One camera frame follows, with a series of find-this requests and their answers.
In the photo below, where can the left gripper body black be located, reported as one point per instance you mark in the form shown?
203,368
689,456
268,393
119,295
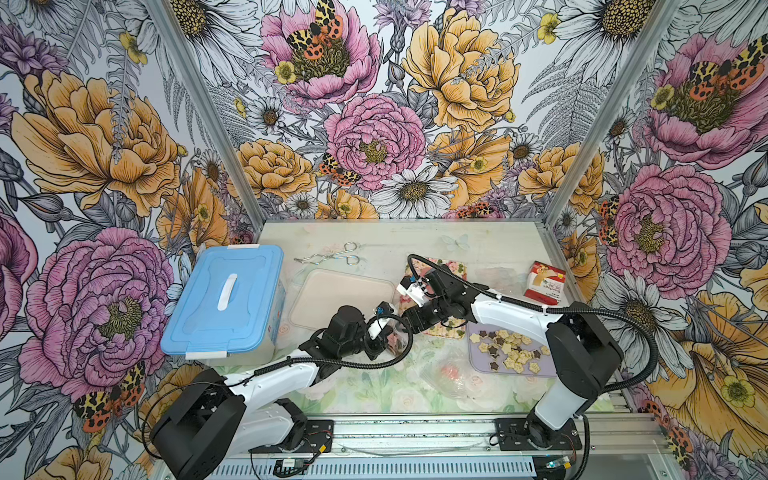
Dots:
363,343

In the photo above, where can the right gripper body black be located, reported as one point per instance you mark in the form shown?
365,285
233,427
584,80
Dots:
431,314

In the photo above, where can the bag of pink wafers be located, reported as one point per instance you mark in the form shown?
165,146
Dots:
397,341

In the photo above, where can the bag of mixed snacks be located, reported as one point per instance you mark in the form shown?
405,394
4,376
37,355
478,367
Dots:
451,376

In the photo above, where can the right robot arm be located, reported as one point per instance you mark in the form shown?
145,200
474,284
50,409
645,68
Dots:
585,355

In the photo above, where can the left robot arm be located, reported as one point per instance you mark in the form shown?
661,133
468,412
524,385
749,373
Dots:
215,416

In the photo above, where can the yellow floral tray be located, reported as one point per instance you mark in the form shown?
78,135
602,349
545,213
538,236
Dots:
452,328

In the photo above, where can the beige plastic tray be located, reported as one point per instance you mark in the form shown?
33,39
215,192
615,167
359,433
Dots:
325,291

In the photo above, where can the pile of flower biscuits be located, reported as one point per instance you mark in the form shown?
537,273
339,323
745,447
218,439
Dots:
510,351

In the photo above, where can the lavender plastic tray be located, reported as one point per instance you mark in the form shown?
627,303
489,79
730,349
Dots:
480,360

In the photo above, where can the metal scissors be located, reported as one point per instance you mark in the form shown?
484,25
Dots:
348,253

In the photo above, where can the red white small box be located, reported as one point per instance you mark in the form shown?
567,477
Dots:
545,284

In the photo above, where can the blue lidded storage box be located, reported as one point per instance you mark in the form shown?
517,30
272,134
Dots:
230,309

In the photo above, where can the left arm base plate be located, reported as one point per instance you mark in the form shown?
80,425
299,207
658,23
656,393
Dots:
308,437

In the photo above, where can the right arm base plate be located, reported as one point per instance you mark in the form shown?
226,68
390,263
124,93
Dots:
524,434

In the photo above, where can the aluminium front rail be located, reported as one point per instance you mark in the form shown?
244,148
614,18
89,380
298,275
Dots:
424,435

